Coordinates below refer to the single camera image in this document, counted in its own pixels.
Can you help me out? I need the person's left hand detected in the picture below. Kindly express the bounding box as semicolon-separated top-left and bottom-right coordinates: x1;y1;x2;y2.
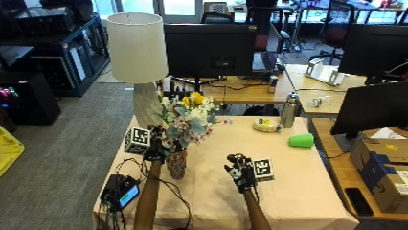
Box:
143;124;176;162

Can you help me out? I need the person's right hand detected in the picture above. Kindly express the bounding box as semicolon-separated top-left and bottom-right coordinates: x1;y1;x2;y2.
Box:
224;152;260;195

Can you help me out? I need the yellow white flower bouquet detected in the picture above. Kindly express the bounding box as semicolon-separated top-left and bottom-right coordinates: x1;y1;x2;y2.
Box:
156;91;224;153

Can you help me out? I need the white marker cube right glove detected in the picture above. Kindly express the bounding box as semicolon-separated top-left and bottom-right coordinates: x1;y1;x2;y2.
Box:
253;157;276;183

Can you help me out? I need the white marker cube glove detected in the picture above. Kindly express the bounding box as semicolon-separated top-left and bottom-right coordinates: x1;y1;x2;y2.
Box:
124;126;153;155
253;157;276;183

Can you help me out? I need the white marker cube left glove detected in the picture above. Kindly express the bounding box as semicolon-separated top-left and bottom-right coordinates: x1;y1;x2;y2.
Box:
124;126;153;155

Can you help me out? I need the patterned ceramic vase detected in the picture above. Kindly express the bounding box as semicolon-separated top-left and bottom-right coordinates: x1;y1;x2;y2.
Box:
165;149;189;180

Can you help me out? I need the pale textured lamp base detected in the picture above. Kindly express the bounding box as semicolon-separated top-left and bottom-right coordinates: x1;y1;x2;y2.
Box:
133;81;171;130

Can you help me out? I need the beige tablecloth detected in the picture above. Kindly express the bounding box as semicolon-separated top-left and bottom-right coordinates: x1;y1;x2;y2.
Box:
91;115;362;230

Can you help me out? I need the green plastic cup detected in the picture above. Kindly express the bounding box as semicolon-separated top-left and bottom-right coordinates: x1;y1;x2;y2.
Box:
289;132;317;149

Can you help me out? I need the black device with lit screen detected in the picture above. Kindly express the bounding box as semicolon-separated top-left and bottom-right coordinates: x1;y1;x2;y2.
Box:
100;173;141;213

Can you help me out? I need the steel water bottle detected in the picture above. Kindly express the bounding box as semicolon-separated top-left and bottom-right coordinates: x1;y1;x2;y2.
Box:
280;92;302;129

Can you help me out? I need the wooden desk with cardboard box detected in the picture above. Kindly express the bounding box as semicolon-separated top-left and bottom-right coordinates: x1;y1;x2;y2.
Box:
311;117;408;222

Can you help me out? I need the clear plastic wrap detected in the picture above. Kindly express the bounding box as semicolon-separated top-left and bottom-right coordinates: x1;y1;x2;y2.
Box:
306;95;335;109

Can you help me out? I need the wooden desk with white stand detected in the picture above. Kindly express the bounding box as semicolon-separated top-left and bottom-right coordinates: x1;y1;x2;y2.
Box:
284;63;373;117

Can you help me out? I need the white lamp shade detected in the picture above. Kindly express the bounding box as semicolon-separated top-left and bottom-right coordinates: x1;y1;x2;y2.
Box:
107;12;171;84

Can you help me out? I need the black monitor on stand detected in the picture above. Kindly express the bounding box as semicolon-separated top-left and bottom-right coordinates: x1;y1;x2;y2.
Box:
164;22;258;93

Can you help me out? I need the black phone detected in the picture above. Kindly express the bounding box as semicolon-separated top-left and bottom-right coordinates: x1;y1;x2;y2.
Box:
343;187;377;218

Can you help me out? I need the black case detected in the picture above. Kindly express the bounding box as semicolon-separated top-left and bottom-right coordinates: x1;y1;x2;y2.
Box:
0;71;63;126

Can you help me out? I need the black shelf unit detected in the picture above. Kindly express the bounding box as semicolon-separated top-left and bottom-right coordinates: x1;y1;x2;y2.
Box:
0;11;111;98

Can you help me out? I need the white stand device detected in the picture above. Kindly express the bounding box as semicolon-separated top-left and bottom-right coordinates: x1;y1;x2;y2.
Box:
303;57;347;87

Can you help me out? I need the cardboard box with blue tape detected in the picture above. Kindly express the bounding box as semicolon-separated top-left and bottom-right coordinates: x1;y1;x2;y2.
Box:
350;127;408;215

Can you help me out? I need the white paper sheet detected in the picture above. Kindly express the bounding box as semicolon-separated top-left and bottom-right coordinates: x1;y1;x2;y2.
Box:
369;126;408;140

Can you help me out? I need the black monitor tilted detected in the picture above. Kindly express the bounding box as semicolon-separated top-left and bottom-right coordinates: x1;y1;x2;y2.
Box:
330;81;408;140

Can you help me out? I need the yellow bin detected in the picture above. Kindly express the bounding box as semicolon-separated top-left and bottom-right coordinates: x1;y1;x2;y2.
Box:
0;126;27;178

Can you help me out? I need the black red office chair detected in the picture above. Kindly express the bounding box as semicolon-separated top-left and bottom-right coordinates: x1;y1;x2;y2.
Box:
309;0;358;65

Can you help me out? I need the large black monitor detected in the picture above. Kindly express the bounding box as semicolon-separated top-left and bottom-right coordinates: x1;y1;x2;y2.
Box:
338;23;408;85

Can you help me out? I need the black cable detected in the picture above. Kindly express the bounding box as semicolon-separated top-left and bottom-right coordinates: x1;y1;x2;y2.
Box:
113;157;193;230

